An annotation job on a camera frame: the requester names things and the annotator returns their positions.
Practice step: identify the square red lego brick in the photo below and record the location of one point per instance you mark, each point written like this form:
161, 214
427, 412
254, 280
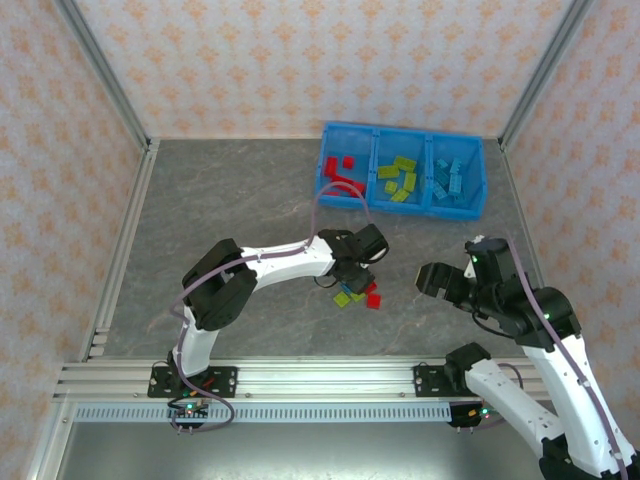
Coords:
332, 193

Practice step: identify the long red lego brick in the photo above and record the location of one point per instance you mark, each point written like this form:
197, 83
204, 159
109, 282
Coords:
344, 178

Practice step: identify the small green lego brick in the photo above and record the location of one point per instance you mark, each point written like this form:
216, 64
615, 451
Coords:
358, 297
342, 299
390, 187

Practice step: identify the small red lego brick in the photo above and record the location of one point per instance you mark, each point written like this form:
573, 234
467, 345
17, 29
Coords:
371, 288
374, 300
348, 162

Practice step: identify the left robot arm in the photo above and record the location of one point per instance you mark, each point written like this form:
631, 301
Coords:
220, 290

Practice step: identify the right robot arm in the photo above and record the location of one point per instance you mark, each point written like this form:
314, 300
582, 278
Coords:
510, 395

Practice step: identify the blue three-compartment plastic bin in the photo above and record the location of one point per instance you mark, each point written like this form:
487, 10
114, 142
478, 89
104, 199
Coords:
350, 140

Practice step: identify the grey metal lower panel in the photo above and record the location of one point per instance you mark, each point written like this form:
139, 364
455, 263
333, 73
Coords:
325, 450

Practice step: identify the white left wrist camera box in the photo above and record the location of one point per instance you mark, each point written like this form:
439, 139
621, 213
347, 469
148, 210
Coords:
381, 255

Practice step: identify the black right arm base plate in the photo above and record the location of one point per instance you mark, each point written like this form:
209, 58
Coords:
427, 380

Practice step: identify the aluminium table side rail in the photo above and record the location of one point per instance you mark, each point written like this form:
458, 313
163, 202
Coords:
112, 280
517, 200

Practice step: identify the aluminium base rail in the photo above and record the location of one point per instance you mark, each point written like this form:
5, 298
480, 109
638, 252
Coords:
325, 380

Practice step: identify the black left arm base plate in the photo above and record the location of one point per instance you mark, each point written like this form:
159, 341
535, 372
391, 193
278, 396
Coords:
225, 380

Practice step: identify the aluminium frame post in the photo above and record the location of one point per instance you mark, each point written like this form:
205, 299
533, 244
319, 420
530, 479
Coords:
102, 67
547, 67

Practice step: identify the aluminium lower frame leg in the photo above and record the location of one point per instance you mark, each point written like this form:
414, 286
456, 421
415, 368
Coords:
50, 440

